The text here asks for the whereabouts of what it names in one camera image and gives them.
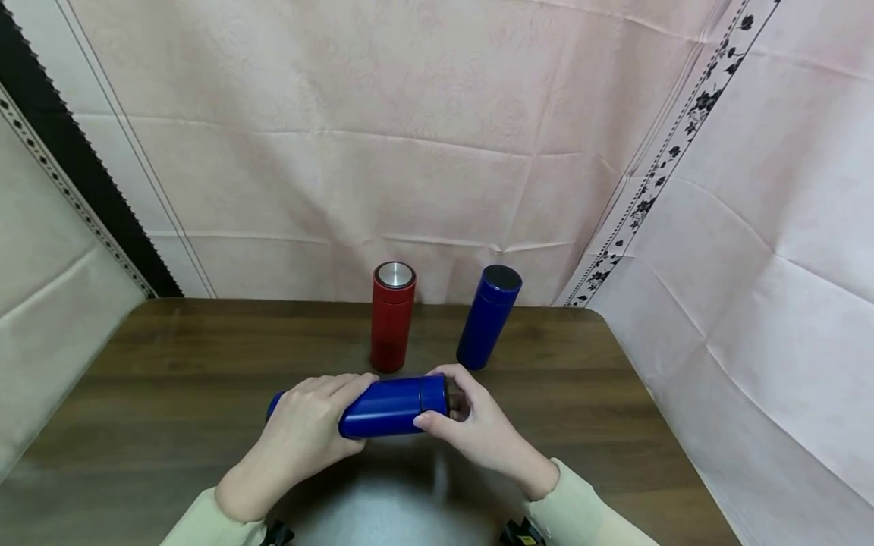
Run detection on person's right hand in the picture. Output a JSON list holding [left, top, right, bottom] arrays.
[[413, 364, 540, 482]]

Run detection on person's right forearm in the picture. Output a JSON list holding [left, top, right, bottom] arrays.
[[512, 447, 661, 546]]

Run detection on red thermos bottle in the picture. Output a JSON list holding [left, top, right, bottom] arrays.
[[369, 261, 417, 374]]

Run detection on blue thermos bottle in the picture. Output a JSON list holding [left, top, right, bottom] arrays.
[[456, 264, 523, 372], [266, 375, 451, 441]]

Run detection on person's left hand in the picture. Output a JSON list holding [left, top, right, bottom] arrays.
[[245, 372, 380, 492]]

